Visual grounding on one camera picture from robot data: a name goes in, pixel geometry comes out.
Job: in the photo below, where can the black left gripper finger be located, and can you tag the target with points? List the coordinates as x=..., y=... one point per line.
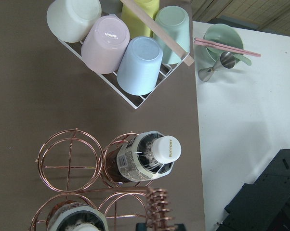
x=175, y=227

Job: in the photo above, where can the copper wire bottle basket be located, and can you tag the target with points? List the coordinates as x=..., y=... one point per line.
x=72, y=163

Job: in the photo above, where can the tea bottle far one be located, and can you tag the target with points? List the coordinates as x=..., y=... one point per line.
x=76, y=216

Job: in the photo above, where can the tea bottle dark label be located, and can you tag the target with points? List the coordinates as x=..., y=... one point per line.
x=147, y=156

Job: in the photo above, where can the blue plastic cup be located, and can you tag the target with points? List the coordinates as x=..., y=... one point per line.
x=139, y=69

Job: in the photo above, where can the green bowl with utensils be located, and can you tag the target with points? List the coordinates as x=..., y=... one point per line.
x=223, y=34

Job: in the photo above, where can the pink plastic cup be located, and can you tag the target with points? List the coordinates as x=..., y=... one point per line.
x=105, y=44

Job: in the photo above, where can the steel jigger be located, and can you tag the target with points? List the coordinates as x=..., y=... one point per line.
x=226, y=61

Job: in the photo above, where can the pink chopsticks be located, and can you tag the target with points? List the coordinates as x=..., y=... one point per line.
x=211, y=44

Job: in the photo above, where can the mint green plastic cup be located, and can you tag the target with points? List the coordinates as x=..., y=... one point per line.
x=175, y=21

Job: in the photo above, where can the white plastic cup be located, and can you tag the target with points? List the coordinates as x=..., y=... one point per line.
x=71, y=20

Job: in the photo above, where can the grey plastic cup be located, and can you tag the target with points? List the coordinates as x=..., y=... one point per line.
x=111, y=6

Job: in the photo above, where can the white wire cup rack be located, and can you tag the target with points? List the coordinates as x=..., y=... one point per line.
x=165, y=69

